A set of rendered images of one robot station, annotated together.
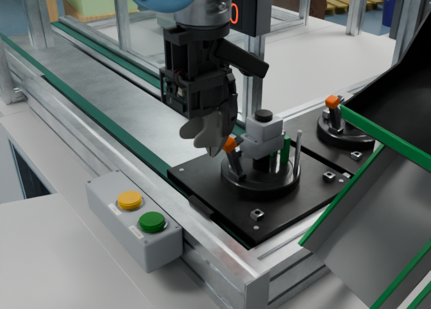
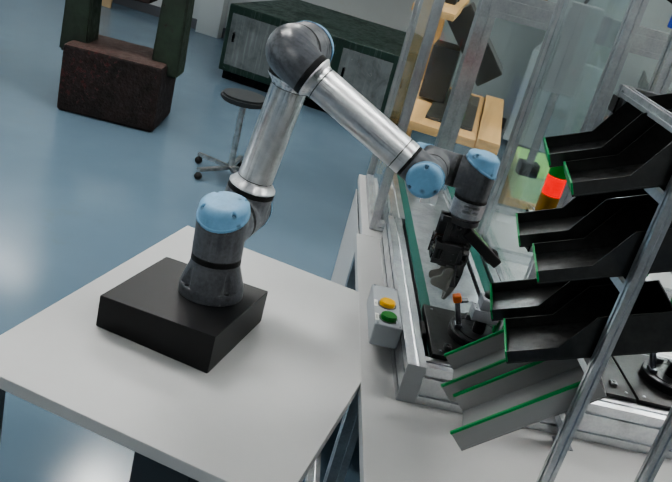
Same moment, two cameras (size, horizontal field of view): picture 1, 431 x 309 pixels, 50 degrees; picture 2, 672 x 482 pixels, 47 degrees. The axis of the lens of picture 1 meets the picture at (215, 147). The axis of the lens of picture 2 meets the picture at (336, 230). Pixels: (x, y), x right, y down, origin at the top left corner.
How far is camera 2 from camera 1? 1.22 m
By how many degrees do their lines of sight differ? 31
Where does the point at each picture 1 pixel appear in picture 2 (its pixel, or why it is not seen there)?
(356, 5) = not seen: outside the picture
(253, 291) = (411, 372)
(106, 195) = (377, 295)
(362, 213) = (488, 358)
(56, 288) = (320, 327)
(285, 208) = not seen: hidden behind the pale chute
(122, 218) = (375, 308)
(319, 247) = (457, 367)
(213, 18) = (464, 215)
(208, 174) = (445, 319)
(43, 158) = (365, 270)
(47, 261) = (325, 314)
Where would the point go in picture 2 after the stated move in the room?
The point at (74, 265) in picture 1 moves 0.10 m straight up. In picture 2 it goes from (337, 324) to (347, 291)
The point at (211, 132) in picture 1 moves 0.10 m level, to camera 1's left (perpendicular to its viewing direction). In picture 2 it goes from (444, 280) to (409, 261)
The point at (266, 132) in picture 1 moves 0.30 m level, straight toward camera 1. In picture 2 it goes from (484, 304) to (403, 330)
